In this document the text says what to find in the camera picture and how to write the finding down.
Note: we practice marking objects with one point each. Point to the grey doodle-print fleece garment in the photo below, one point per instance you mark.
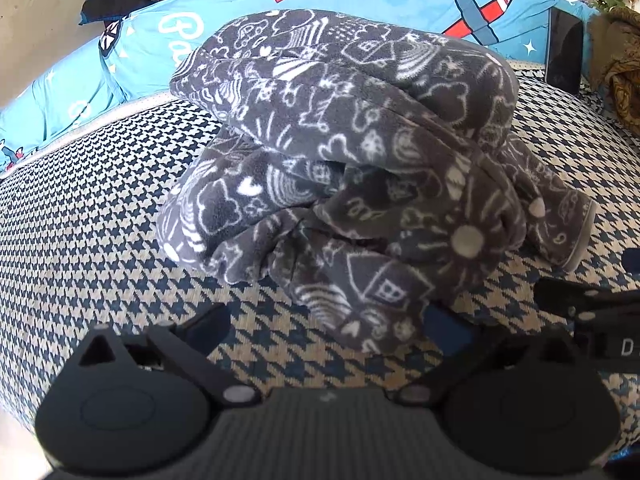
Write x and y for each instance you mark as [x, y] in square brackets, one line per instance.
[360, 160]

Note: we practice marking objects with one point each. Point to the black phone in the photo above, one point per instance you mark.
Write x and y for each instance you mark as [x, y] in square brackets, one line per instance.
[564, 50]

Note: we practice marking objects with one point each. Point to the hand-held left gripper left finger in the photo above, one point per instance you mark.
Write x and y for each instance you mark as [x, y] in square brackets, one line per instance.
[210, 327]

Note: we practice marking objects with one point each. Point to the brown patterned cloth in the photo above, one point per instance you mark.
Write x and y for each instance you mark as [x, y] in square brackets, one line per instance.
[620, 65]

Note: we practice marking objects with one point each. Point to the houndstooth bed mat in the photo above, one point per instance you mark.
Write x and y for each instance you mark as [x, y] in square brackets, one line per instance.
[80, 240]

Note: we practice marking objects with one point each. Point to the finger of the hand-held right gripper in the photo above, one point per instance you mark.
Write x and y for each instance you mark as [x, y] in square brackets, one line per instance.
[632, 260]
[560, 296]

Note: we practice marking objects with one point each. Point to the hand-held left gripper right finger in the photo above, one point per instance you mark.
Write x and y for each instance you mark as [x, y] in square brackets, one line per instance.
[447, 330]

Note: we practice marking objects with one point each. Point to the black pillow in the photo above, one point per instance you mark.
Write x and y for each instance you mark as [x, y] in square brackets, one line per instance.
[112, 5]

